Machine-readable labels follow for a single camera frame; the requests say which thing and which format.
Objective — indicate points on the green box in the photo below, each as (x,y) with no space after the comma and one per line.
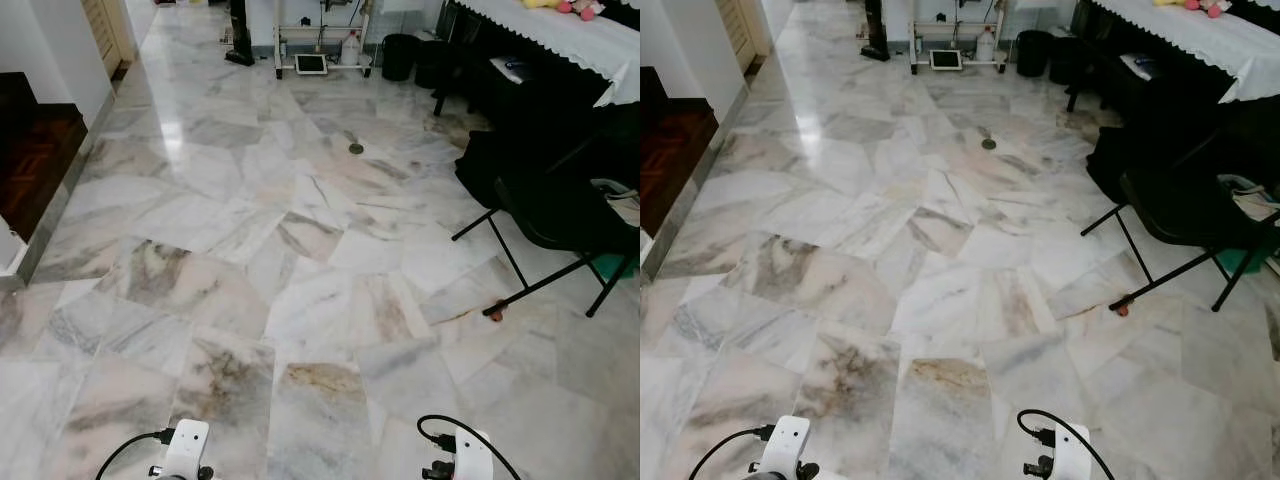
(612,266)
(1245,260)

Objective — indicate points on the black folding chair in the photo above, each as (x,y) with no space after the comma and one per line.
(560,205)
(1180,200)

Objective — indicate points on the white paper bundle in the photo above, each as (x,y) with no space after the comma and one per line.
(1255,197)
(618,197)

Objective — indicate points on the dark wooden step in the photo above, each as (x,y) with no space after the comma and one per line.
(30,155)
(675,150)

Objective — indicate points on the black bench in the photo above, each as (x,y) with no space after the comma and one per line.
(1100,80)
(480,85)

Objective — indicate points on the blue white packet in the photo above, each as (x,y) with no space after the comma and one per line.
(1140,66)
(514,69)

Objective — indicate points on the black waste bin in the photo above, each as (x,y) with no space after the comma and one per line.
(398,57)
(1033,53)

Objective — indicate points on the white framed tablet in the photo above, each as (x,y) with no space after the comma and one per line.
(310,64)
(945,60)

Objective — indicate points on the white plastic jug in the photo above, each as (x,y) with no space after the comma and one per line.
(350,50)
(986,47)

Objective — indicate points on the black upright stand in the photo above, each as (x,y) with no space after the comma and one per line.
(240,35)
(875,32)

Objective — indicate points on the white metal rack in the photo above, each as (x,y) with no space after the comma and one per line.
(915,38)
(282,40)

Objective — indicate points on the wooden louvre door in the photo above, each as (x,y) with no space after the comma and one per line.
(742,30)
(105,30)

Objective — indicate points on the table with white lace cloth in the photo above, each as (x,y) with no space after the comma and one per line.
(570,35)
(1200,35)

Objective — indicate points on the yellow plush toy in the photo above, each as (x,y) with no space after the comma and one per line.
(540,3)
(1170,2)

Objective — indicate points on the pink plush toy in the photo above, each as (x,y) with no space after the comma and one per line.
(582,8)
(1212,8)

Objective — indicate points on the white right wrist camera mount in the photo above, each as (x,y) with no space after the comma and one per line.
(1072,452)
(475,455)

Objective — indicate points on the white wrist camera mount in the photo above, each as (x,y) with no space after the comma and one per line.
(186,442)
(1072,452)
(475,455)
(786,440)

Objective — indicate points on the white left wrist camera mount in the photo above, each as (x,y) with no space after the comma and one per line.
(786,440)
(186,442)

